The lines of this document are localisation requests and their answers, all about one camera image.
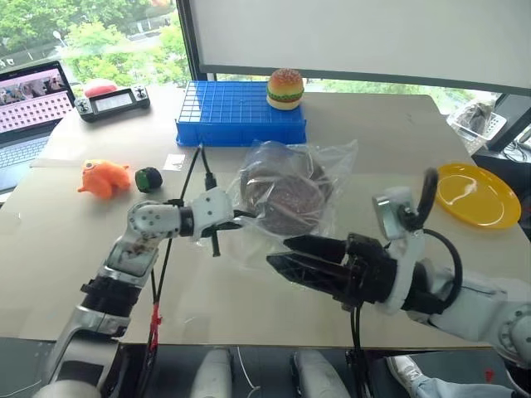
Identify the blue jeans leg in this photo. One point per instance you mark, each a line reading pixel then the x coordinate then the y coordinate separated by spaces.
pixel 456 389

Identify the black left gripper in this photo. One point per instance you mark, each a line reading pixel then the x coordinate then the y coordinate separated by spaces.
pixel 215 229

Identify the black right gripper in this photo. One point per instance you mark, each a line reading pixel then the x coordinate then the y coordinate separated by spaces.
pixel 369 273

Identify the black handheld controller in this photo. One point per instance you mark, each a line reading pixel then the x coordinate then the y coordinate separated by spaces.
pixel 112 101

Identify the white sneaker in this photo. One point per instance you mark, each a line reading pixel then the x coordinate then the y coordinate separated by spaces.
pixel 404 371

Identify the small white paper label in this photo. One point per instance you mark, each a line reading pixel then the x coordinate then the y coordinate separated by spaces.
pixel 174 161

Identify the clear plastic bag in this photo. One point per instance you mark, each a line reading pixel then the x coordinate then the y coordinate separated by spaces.
pixel 336 157

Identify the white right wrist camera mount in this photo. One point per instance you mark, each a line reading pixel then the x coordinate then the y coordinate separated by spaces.
pixel 398 215

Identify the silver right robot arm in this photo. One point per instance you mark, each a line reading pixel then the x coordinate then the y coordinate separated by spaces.
pixel 469 302

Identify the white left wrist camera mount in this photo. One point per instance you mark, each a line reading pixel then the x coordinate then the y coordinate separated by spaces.
pixel 211 209

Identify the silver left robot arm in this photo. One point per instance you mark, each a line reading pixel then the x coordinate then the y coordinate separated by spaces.
pixel 124 257

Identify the green and black ball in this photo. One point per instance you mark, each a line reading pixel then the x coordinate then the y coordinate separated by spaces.
pixel 149 180

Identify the orange plush toy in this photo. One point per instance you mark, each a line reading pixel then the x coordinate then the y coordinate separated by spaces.
pixel 103 180

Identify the red and white round toy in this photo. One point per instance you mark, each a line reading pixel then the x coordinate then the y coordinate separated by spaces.
pixel 99 87

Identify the brown round item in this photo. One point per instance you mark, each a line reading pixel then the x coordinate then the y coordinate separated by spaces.
pixel 290 203

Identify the toy hamburger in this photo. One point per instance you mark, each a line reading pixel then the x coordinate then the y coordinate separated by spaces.
pixel 285 90

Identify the open laptop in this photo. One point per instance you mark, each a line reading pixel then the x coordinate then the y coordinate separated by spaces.
pixel 29 112

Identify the blue grid plastic tray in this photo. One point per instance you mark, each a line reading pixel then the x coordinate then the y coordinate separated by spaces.
pixel 232 120

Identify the black stand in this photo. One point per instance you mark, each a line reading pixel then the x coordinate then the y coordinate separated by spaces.
pixel 510 137

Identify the white mesh basket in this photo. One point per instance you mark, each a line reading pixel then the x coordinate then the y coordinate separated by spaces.
pixel 477 122

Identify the grey rounded robot leg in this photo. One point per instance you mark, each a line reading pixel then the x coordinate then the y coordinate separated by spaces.
pixel 319 375
pixel 213 375

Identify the white projection screen panel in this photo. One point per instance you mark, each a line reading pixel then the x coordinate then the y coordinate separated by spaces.
pixel 365 33

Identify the yellow plastic plate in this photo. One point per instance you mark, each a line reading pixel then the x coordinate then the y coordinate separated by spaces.
pixel 477 195

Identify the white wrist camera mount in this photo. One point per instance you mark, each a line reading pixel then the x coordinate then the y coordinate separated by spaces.
pixel 398 215
pixel 211 209

